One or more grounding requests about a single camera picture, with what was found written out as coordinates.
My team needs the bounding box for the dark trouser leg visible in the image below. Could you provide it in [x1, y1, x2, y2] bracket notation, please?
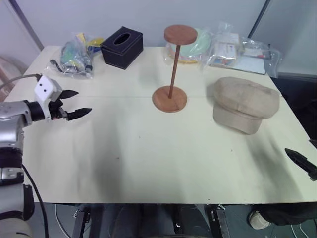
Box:
[259, 202, 317, 227]

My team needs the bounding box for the black clip strap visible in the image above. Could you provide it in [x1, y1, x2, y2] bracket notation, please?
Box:
[50, 59, 63, 73]

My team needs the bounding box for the wooden hat stand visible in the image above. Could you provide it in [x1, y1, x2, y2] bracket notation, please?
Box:
[152, 24, 199, 114]

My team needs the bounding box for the white shoe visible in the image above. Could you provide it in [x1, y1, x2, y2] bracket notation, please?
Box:
[248, 210, 272, 230]

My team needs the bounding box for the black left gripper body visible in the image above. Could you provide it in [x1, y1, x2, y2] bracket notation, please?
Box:
[48, 98, 69, 122]

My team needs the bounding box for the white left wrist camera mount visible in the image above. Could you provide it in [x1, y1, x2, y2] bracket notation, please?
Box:
[34, 75, 63, 122]

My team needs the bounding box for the plastic bag with card boxes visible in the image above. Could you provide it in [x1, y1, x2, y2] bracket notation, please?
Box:
[202, 21, 283, 78]

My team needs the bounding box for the plastic bag with colourful items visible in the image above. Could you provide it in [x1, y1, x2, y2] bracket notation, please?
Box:
[45, 31, 105, 80]

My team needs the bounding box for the plastic bag with green plates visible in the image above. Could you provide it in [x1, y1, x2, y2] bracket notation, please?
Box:
[161, 26, 214, 65]

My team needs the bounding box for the white floor cable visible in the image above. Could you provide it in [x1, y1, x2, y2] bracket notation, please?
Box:
[54, 204, 75, 232]

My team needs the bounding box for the beige fabric cap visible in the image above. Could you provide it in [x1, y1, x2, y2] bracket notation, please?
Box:
[212, 76, 281, 135]

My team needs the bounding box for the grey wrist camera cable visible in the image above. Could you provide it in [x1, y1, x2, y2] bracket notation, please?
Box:
[0, 73, 42, 90]

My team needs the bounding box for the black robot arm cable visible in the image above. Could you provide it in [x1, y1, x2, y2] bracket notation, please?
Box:
[21, 163, 50, 238]

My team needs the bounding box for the black metal table leg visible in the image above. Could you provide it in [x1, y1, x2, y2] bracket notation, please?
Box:
[207, 203, 228, 238]
[72, 203, 93, 238]

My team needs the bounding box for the black leather tissue box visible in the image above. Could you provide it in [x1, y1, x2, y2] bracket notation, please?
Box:
[100, 25, 145, 70]

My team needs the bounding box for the white flat board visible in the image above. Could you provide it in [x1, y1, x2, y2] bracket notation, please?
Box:
[232, 54, 267, 75]

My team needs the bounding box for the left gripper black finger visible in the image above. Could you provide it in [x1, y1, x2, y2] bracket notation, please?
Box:
[66, 108, 93, 122]
[60, 90, 80, 101]

